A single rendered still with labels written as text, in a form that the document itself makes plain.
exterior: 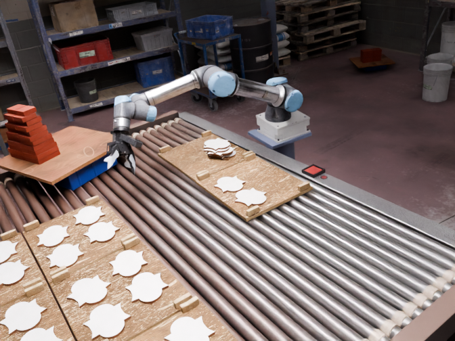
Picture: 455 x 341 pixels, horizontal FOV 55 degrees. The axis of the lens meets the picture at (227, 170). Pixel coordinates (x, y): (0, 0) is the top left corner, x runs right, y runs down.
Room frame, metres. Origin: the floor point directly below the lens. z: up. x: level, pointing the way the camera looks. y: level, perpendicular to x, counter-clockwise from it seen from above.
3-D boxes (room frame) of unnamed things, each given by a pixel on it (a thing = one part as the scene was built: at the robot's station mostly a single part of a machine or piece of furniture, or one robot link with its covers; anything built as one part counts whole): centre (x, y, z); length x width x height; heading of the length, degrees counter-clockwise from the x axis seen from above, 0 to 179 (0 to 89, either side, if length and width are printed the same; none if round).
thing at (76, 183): (2.06, 0.78, 0.97); 0.31 x 0.31 x 0.10; 53
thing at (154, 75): (6.36, 0.88, 0.32); 0.50 x 0.41 x 0.37; 111
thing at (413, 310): (1.68, 0.02, 0.90); 1.95 x 0.05 x 0.05; 32
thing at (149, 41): (6.35, 0.79, 0.76); 0.50 x 0.36 x 0.24; 121
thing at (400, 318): (1.65, 0.07, 0.90); 1.95 x 0.05 x 0.05; 32
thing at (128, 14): (6.25, 1.00, 1.16); 0.60 x 0.40 x 0.15; 117
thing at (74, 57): (5.97, 1.69, 0.78); 0.66 x 0.45 x 0.28; 115
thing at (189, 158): (2.03, 0.11, 0.93); 0.41 x 0.35 x 0.02; 31
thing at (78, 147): (2.09, 0.84, 1.03); 0.50 x 0.50 x 0.02; 53
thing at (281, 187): (1.67, -0.10, 0.93); 0.41 x 0.35 x 0.02; 30
